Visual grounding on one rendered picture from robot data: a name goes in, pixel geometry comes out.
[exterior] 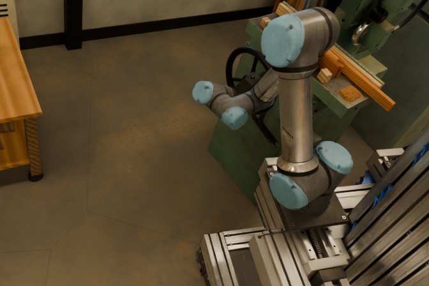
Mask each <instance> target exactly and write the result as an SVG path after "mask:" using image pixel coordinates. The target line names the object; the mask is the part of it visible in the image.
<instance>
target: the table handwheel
mask: <svg viewBox="0 0 429 286"><path fill-rule="evenodd" d="M242 53H248V54H251V55H253V56H255V57H254V60H253V66H252V69H251V72H254V73H255V69H256V66H257V62H258V60H259V61H260V62H261V63H262V65H263V66H264V68H265V69H266V70H265V71H263V72H260V73H258V74H257V75H258V76H259V77H260V79H261V78H262V77H263V76H264V75H265V74H266V73H267V71H268V70H269V69H270V68H271V67H272V66H271V65H270V64H269V63H268V62H267V61H266V60H265V58H266V57H265V56H263V54H262V52H260V51H259V50H257V49H255V48H253V47H249V46H242V47H238V48H236V49H235V50H234V51H232V53H231V54H230V56H229V58H228V60H227V64H226V70H225V74H226V80H227V85H228V86H229V87H231V88H234V87H235V86H234V82H233V81H235V82H241V81H242V80H243V79H245V78H246V77H247V76H248V75H249V74H250V73H251V72H250V73H249V74H247V75H244V76H243V78H235V77H232V66H233V63H234V60H235V58H236V57H237V56H238V55H240V54H242ZM276 97H277V96H276ZM276 97H275V101H276ZM274 104H275V102H274ZM274 104H272V105H271V106H269V107H268V108H266V109H263V110H260V111H258V112H256V113H253V114H256V115H260V114H264V113H266V112H268V111H269V110H270V109H271V108H272V107H273V105H274Z"/></svg>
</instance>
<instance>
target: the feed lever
mask: <svg viewBox="0 0 429 286"><path fill-rule="evenodd" d="M381 5H382V0H378V6H376V7H375V8H374V9H373V10H372V11H371V12H370V15H369V17H370V18H371V19H372V20H374V21H375V22H376V23H378V24H380V23H382V22H383V21H384V20H385V19H386V18H387V16H388V14H389V12H388V11H387V10H386V9H384V8H383V7H382V6H381Z"/></svg>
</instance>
